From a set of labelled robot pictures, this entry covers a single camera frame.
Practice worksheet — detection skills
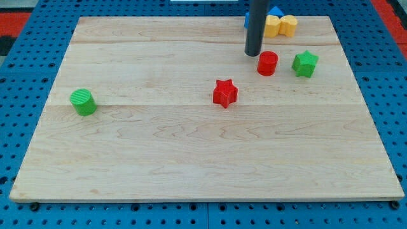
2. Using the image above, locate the red star block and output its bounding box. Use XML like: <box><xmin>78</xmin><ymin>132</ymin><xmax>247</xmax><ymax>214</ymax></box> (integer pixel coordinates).
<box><xmin>212</xmin><ymin>79</ymin><xmax>238</xmax><ymax>108</ymax></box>

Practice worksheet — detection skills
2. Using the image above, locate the green star block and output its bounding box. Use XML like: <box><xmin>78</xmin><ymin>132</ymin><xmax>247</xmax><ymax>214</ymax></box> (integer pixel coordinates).
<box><xmin>291</xmin><ymin>50</ymin><xmax>319</xmax><ymax>78</ymax></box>

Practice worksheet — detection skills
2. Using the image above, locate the red cylinder block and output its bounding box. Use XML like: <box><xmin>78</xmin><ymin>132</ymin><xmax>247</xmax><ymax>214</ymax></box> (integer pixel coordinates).
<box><xmin>257</xmin><ymin>51</ymin><xmax>279</xmax><ymax>76</ymax></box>

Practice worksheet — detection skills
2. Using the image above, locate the blue block behind rod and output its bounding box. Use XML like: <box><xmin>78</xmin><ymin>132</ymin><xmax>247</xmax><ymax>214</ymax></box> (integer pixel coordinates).
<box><xmin>244</xmin><ymin>12</ymin><xmax>250</xmax><ymax>29</ymax></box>

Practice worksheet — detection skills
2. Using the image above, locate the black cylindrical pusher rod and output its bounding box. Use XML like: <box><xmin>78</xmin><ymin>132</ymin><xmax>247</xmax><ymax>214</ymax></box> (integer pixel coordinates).
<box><xmin>245</xmin><ymin>0</ymin><xmax>269</xmax><ymax>57</ymax></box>

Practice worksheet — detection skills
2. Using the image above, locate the green cylinder block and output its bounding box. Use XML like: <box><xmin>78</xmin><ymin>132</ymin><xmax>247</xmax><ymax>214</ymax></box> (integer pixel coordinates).
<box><xmin>69</xmin><ymin>88</ymin><xmax>97</xmax><ymax>116</ymax></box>

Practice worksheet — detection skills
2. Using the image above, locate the yellow heart block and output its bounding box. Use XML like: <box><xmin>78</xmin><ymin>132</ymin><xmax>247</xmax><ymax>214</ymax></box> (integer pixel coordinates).
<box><xmin>263</xmin><ymin>15</ymin><xmax>298</xmax><ymax>38</ymax></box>

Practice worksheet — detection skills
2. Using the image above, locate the blue triangle block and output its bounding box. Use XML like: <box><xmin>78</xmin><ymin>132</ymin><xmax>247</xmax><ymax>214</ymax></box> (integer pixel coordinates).
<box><xmin>268</xmin><ymin>6</ymin><xmax>285</xmax><ymax>18</ymax></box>

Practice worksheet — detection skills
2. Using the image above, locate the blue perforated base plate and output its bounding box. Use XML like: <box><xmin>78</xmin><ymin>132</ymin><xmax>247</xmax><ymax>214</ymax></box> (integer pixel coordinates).
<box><xmin>1</xmin><ymin>0</ymin><xmax>406</xmax><ymax>228</ymax></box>

